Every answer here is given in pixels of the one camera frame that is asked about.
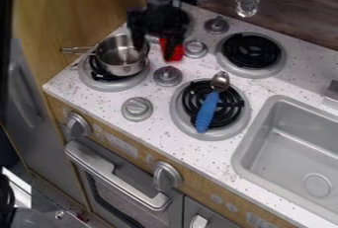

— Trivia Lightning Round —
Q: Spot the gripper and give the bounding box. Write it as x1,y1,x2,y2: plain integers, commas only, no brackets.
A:
125,4,194,61

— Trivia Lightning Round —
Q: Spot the silver pot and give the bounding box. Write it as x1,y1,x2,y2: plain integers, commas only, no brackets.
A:
59,33,152,78

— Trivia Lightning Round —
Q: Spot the red toy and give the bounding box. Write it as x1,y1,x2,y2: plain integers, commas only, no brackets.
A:
158,37,187,63

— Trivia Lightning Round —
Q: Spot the toy stove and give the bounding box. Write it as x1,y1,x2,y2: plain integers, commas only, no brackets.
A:
76,15,290,142

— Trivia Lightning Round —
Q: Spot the toy sink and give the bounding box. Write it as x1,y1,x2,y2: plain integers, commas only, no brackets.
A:
229,94,338,225

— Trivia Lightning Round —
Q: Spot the blue handled silver spoon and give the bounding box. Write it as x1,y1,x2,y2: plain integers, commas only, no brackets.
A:
193,70,233,134

